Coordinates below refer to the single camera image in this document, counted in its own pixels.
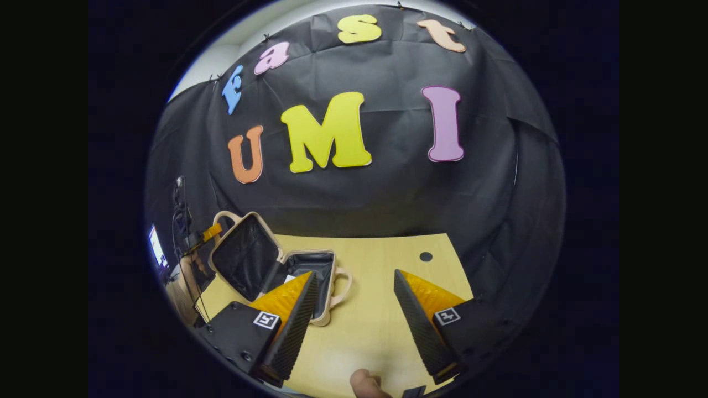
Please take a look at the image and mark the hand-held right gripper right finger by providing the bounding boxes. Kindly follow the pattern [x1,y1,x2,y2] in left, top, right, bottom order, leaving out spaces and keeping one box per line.
[393,269,523,386]

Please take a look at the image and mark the lit monitor screen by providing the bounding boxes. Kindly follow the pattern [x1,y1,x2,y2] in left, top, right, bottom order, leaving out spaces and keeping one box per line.
[148,224,168,270]

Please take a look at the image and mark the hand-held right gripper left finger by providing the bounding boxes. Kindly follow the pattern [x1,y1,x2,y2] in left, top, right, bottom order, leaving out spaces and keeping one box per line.
[195,270,320,387]

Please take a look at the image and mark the pink suitcase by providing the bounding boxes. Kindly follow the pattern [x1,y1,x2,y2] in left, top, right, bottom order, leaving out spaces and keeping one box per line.
[207,210,353,327]

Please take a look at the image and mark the black backdrop cloth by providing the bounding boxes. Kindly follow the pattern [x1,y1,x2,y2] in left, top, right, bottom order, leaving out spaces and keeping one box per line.
[145,3,566,332]

